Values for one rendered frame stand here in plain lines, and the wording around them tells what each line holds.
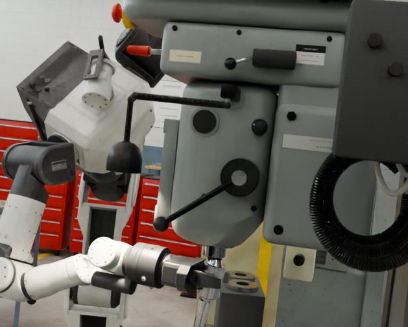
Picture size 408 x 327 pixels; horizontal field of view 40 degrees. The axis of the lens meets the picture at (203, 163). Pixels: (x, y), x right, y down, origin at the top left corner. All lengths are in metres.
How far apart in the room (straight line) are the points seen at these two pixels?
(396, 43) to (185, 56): 0.42
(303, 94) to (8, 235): 0.75
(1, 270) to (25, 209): 0.15
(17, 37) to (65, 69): 10.27
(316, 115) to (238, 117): 0.14
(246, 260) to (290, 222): 1.92
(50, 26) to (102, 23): 1.05
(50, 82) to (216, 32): 0.61
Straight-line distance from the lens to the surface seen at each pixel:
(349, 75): 0.76
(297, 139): 1.01
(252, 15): 1.03
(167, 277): 1.17
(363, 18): 0.78
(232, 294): 1.53
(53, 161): 1.38
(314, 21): 1.02
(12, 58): 11.80
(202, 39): 1.04
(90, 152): 1.42
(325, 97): 1.02
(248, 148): 1.04
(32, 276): 1.32
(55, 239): 6.43
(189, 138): 1.06
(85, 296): 1.81
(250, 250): 2.91
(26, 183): 1.38
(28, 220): 1.37
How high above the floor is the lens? 1.53
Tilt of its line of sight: 3 degrees down
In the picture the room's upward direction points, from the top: 6 degrees clockwise
